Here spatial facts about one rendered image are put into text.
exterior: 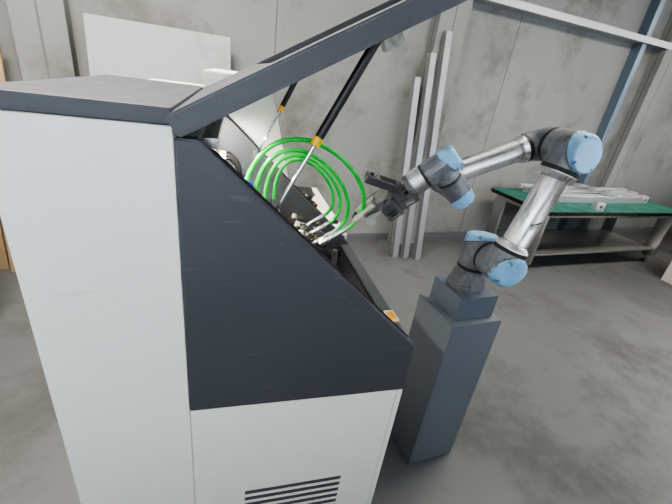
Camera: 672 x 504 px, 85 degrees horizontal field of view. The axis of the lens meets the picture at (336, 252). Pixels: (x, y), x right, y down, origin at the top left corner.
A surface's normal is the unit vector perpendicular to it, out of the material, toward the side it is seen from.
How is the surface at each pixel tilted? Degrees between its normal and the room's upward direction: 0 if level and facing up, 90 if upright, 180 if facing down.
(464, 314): 90
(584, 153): 83
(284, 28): 90
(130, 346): 90
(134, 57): 81
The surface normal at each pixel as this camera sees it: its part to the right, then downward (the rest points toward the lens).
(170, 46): 0.36, 0.30
